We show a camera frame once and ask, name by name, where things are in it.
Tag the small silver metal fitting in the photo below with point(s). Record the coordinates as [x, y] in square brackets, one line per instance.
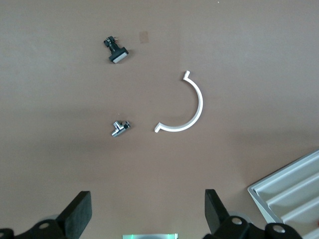
[119, 128]

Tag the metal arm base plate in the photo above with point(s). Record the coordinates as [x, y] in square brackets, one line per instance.
[149, 236]

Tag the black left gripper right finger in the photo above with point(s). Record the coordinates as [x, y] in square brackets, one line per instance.
[214, 209]

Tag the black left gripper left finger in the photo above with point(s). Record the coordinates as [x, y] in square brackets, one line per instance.
[78, 211]

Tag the black silver T-bolt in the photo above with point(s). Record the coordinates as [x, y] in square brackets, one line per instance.
[117, 53]

